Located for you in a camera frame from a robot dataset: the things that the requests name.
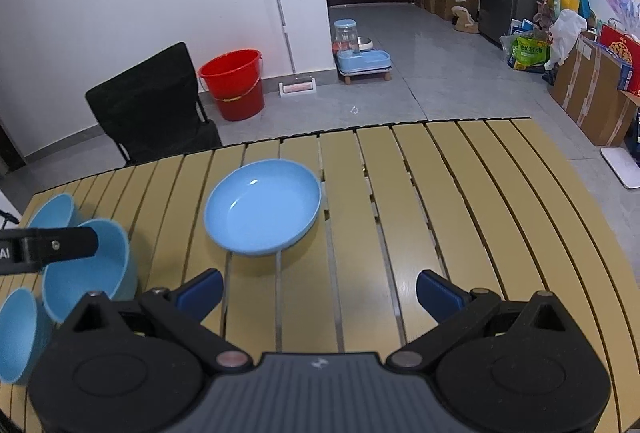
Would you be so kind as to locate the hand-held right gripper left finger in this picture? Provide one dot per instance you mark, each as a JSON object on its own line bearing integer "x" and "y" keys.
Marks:
{"x": 200, "y": 292}

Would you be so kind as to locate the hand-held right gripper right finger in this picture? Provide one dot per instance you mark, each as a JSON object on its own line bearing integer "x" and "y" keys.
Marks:
{"x": 440, "y": 295}

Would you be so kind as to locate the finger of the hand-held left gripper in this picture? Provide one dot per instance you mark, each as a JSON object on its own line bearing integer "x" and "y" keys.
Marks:
{"x": 60, "y": 245}

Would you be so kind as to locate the blue deep bowl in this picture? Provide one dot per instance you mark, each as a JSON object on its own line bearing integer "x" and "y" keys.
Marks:
{"x": 52, "y": 213}
{"x": 20, "y": 333}
{"x": 85, "y": 285}

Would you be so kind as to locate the blue shallow plate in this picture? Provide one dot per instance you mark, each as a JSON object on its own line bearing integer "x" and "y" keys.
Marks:
{"x": 262, "y": 208}

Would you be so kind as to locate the black folding chair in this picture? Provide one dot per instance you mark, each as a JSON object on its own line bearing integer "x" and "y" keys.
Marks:
{"x": 145, "y": 113}

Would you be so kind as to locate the red plastic bucket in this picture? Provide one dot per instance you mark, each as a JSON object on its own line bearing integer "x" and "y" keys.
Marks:
{"x": 235, "y": 83}

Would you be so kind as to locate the white floor scale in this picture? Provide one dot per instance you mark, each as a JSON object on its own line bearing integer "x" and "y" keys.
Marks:
{"x": 625, "y": 165}

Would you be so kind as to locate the white flat mop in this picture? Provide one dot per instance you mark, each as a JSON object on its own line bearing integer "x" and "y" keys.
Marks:
{"x": 297, "y": 88}

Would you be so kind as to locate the blue pet water dispenser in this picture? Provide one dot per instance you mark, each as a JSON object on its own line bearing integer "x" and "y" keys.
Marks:
{"x": 362, "y": 60}

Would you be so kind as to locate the large taped cardboard box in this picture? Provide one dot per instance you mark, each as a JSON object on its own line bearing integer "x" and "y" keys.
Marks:
{"x": 585, "y": 93}

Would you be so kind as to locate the green printed bag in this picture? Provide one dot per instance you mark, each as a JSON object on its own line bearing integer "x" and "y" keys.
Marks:
{"x": 530, "y": 53}

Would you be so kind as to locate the steel pet bowl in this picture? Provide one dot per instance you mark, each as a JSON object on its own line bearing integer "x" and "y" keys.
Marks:
{"x": 366, "y": 44}

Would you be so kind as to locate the tan curved scratcher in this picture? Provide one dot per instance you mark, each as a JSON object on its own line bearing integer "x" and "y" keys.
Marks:
{"x": 465, "y": 19}

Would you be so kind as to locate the white plastic bag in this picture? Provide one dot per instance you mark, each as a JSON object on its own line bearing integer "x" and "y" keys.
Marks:
{"x": 565, "y": 35}

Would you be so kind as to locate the red gift box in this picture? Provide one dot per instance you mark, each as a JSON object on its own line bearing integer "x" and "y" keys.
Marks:
{"x": 622, "y": 53}

